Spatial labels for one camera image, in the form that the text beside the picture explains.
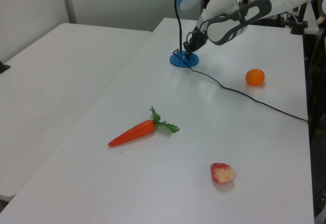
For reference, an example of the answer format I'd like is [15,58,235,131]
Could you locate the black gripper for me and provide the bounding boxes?
[183,25,208,59]

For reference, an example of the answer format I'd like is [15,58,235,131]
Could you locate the blue desk lamp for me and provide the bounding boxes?
[169,0,203,69]

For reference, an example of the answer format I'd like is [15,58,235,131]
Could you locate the orange tangerine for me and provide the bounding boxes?
[245,68,265,87]

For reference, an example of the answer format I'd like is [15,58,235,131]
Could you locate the orange toy carrot green leaves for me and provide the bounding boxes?
[107,105,180,148]

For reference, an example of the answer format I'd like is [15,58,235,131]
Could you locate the red toy strawberry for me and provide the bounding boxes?
[210,162,234,184]

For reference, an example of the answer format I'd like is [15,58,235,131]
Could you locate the white side table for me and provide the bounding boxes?
[0,22,153,202]

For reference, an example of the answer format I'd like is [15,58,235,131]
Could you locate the black lamp power cable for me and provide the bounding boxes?
[171,48,310,124]

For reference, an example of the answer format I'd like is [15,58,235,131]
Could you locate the black camera clamp mount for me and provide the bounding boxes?
[290,2,309,35]

